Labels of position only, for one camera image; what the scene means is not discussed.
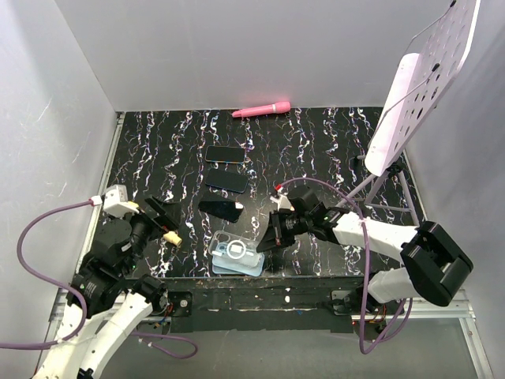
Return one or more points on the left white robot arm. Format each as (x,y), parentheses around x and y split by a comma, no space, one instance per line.
(91,333)

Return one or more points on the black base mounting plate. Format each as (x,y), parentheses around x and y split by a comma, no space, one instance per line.
(249,304)

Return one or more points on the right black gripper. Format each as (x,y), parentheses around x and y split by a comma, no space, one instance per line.
(272,238)

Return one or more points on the black phone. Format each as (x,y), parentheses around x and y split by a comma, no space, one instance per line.
(223,209)

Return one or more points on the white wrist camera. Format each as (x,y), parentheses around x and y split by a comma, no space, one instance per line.
(280,199)
(115,202)

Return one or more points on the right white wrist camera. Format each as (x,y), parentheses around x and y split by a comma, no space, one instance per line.
(280,199)

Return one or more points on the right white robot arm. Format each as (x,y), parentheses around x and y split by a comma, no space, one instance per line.
(433,266)

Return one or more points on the beige wooden toy piece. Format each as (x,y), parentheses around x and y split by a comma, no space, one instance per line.
(173,238)

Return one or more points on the aluminium frame rail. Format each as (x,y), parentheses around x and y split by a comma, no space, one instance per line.
(54,323)

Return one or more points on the clear transparent phone case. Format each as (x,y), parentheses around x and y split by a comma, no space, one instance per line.
(229,250)

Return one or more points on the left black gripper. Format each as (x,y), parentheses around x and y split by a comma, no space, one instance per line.
(170,219)

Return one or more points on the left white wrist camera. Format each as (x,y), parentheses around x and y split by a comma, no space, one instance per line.
(115,202)

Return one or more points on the blue cased phone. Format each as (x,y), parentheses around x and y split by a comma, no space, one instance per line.
(226,180)

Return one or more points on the pink microphone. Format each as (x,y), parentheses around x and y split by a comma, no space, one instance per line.
(274,108)

